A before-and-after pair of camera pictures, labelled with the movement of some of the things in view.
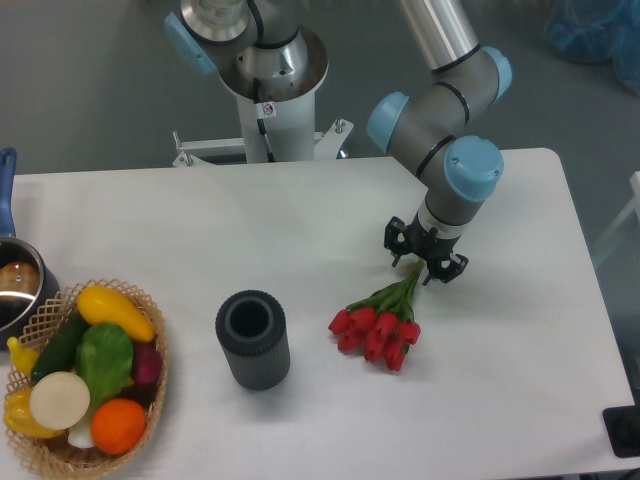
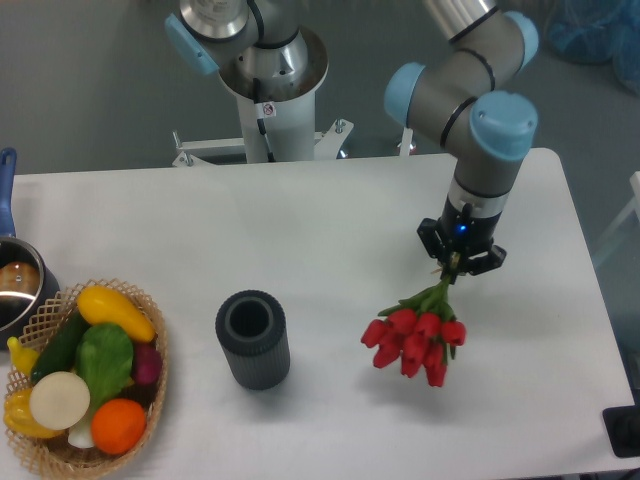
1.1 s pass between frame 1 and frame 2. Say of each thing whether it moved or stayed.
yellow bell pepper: stayed
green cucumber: stayed
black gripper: moved
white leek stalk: stayed
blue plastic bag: stayed
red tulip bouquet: moved
